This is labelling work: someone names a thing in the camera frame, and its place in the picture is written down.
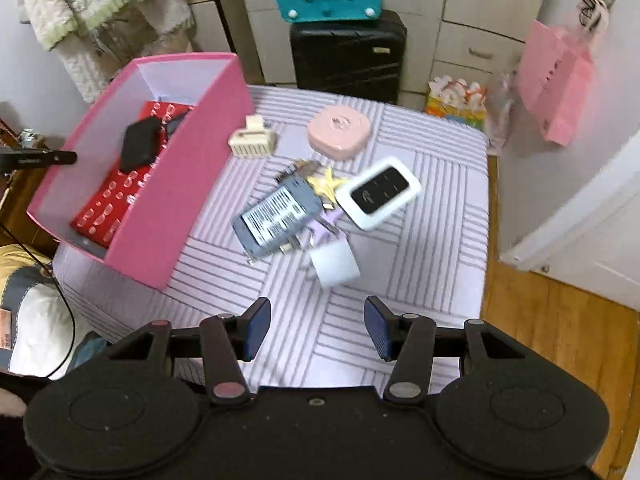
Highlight black flat battery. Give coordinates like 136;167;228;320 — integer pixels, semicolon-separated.
162;110;193;136

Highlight pink tote bag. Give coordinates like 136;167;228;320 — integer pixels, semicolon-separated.
517;20;593;147

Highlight yellow starfish hair clip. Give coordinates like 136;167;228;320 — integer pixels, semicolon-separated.
307;167;348;202

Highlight white fluffy garment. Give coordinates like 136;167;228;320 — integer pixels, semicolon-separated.
15;0;196;103

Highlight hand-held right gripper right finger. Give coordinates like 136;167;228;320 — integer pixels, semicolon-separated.
364;296;531;407

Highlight pink cardboard box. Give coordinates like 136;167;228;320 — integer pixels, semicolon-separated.
25;52;255;291

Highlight clear plastic bag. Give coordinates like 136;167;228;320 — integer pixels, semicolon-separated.
485;67;521;151

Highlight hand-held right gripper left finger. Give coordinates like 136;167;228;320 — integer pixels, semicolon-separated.
102;297;272;408

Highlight white starfish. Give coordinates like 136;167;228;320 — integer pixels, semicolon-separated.
304;210;346;247

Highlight black suitcase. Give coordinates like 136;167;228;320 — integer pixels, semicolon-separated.
290;10;407;106

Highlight cream hair claw clip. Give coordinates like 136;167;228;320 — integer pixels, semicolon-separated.
228;115;278;158

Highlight black power bank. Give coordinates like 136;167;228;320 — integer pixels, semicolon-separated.
120;119;166;173

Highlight black cable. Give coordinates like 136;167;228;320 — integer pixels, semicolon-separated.
0;222;77;378

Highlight pink round compact case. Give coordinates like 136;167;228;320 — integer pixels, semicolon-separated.
307;105;372;160

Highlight grey-blue small device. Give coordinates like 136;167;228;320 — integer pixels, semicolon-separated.
231;178;323;261

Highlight black stand pole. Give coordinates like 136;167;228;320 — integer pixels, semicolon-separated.
200;0;266;86

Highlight black hair ties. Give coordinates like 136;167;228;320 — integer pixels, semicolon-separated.
577;0;618;31

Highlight white door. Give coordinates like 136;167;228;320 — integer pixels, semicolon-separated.
500;130;640;311

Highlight white wooden wardrobe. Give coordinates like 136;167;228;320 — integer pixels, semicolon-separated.
207;0;556;111

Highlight dark wooden furniture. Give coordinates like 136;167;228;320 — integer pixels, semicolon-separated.
0;102;56;256

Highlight white pocket router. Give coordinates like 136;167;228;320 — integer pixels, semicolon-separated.
335;156;421;231

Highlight white charger adapter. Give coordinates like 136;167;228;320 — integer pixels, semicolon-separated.
307;240;361;291

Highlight silver multitool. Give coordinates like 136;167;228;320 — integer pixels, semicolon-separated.
274;159;321;184

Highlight grey and cream cushion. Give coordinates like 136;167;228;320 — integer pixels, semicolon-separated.
0;244;106;376

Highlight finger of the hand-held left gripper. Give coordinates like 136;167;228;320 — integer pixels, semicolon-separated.
0;150;78;171

